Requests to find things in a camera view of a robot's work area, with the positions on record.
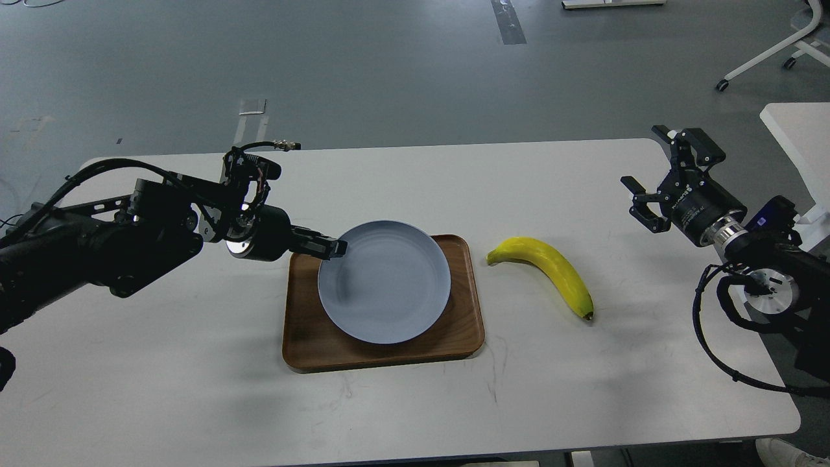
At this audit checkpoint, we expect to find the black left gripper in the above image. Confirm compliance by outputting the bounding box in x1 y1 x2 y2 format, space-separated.
226 205 349 262

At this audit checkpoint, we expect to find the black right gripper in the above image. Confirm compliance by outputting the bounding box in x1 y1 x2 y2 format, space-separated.
621 125 748 247

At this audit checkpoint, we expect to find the blue-grey round plate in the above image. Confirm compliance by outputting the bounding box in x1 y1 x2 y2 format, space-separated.
318 221 451 344

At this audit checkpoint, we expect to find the yellow banana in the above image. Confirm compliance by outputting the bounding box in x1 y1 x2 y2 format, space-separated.
486 237 594 321

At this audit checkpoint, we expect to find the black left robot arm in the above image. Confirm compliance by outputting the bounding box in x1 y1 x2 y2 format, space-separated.
1 141 347 332

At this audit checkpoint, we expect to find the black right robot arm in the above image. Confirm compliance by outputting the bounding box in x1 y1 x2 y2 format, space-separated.
621 125 828 398

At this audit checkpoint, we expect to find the brown wooden tray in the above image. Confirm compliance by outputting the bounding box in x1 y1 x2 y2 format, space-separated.
281 234 486 372

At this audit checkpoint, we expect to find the white side table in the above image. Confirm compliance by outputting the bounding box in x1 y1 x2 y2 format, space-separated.
760 102 829 255

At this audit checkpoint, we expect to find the white rolling chair base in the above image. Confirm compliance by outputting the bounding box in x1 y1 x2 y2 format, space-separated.
713 1 829 93

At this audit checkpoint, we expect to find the white shoe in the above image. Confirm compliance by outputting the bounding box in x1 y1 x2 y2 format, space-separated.
755 438 829 466

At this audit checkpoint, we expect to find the white floor base plate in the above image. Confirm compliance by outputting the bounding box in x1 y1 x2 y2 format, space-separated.
561 0 667 10

